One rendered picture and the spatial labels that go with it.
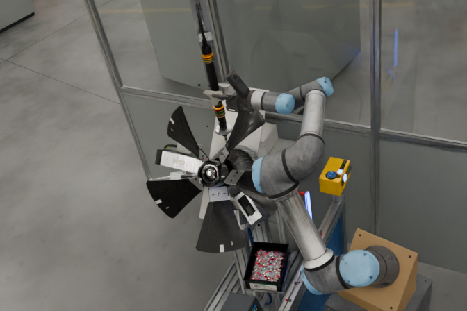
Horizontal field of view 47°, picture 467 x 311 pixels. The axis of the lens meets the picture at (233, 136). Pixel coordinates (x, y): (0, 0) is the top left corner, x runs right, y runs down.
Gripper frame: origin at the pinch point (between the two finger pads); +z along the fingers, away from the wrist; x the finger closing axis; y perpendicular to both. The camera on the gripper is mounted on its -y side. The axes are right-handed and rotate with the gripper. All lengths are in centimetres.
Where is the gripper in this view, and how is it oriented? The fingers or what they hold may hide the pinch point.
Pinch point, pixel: (208, 87)
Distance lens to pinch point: 216.2
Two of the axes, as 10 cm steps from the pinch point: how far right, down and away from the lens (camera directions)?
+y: 1.6, 7.8, 6.1
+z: -8.8, -1.7, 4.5
